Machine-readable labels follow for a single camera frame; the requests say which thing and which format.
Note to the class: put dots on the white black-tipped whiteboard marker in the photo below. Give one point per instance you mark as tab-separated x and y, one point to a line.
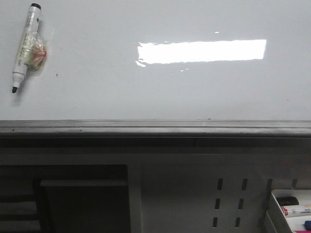
32	51

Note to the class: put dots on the white glossy whiteboard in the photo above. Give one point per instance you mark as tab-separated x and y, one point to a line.
162	59

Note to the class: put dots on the white slotted pegboard panel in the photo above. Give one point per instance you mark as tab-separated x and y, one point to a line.
218	192

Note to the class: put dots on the grey aluminium marker tray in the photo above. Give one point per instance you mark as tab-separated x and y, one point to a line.
155	128

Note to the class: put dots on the black marker in bin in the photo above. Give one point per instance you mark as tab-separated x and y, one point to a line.
287	201

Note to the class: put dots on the white plastic storage bin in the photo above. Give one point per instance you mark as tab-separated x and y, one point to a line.
276	221

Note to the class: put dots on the red-capped white marker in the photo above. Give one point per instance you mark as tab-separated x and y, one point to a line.
296	210

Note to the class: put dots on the blue marker in bin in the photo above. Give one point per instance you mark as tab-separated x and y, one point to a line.
307	225

